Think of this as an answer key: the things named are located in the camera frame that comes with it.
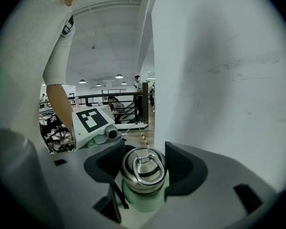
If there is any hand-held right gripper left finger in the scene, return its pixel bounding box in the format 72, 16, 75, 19
0, 125, 134, 229

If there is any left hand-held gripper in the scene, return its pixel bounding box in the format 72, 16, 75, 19
71, 107, 138, 224

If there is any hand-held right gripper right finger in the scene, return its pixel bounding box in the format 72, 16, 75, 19
157, 141, 286, 229

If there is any silver metal bottle lid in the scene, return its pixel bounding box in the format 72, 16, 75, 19
120, 147, 167, 197

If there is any person's left forearm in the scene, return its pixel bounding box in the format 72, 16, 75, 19
46, 83, 75, 144

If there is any yellow black floor tape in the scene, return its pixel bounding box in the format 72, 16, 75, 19
138, 129, 151, 149

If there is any black mesh desk chair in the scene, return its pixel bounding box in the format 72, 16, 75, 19
40, 118, 71, 150

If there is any black stair railing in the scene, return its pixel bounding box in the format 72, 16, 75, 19
73, 82, 150, 125

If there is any person's white shirt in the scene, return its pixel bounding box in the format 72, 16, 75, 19
0, 0, 75, 152

